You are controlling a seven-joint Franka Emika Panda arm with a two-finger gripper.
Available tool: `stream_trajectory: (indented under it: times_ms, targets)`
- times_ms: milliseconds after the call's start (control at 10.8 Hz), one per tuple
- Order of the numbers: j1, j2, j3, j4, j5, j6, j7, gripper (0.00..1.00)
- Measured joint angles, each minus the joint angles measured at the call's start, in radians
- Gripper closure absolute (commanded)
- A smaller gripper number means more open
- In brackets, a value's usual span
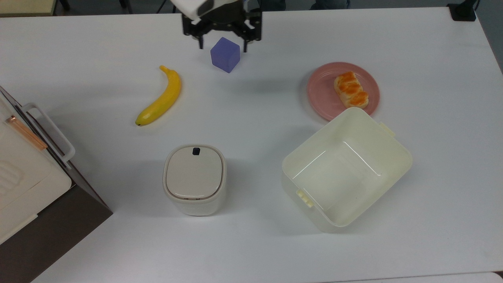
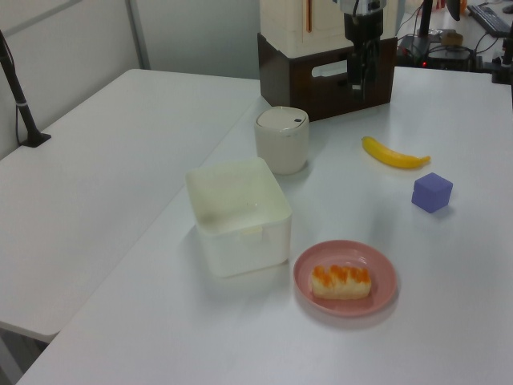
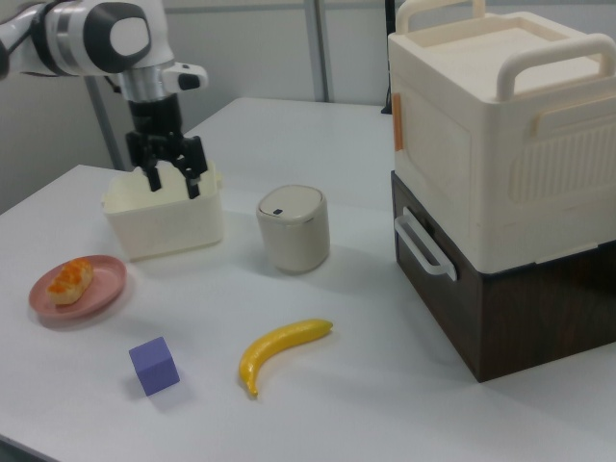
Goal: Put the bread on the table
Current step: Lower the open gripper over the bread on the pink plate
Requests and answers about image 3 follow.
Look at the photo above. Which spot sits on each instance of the dark brown wooden box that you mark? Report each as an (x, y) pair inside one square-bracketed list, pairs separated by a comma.
[(529, 322)]

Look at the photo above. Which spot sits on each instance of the grey partition post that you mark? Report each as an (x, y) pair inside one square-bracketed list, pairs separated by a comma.
[(322, 48)]

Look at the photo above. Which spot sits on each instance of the white open plastic bin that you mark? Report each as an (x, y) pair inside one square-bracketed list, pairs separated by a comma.
[(163, 226)]

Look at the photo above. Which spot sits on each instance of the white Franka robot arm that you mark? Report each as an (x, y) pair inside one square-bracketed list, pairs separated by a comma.
[(96, 33)]

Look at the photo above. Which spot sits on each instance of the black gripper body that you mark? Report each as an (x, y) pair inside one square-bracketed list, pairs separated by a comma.
[(154, 120)]

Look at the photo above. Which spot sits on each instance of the black camera stand pole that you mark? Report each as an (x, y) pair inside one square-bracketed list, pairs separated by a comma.
[(388, 58)]

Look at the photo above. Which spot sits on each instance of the white lidded cup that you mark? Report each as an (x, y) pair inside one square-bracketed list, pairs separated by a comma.
[(293, 240)]

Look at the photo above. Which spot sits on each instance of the purple foam cube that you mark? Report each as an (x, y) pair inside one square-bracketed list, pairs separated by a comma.
[(154, 368)]

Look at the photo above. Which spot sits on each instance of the bread with orange topping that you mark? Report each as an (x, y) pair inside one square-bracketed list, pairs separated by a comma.
[(69, 284)]

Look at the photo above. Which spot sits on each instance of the yellow toy banana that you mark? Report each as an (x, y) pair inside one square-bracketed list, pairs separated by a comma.
[(279, 339)]

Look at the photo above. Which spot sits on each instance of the pink round plate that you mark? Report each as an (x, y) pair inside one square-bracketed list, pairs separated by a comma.
[(103, 284)]

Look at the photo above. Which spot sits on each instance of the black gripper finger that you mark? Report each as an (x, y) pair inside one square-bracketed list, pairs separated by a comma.
[(154, 177), (192, 183)]

